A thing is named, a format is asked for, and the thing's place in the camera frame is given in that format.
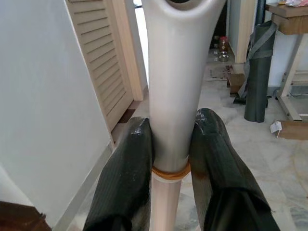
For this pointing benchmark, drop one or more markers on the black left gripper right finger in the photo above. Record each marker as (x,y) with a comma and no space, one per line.
(221,173)

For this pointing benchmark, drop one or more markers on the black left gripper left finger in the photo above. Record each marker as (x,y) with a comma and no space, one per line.
(125,173)

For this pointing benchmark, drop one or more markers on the orange rubber band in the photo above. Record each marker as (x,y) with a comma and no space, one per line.
(168,175)

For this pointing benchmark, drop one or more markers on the brown cardboard box white label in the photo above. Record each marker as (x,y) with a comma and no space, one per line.
(294,130)

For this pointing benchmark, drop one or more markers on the small brown cardboard box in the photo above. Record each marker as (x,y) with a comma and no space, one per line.
(237,83)

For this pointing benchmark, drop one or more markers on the dark green rolled mat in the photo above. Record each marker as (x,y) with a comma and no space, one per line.
(258,77)

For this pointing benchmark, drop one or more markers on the beige louvered door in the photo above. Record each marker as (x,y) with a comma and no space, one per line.
(106,62)

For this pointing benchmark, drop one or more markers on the dark brown wooden furniture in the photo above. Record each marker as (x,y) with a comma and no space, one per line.
(19,217)

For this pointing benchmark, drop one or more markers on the small metal pot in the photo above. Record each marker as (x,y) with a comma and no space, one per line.
(223,57)

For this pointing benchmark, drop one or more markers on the glass jar red lid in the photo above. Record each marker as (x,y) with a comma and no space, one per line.
(223,43)

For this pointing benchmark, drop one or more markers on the wooden table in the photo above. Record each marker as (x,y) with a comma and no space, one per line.
(292,24)

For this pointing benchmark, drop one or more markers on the dark upright pole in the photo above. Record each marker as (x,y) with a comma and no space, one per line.
(261,10)

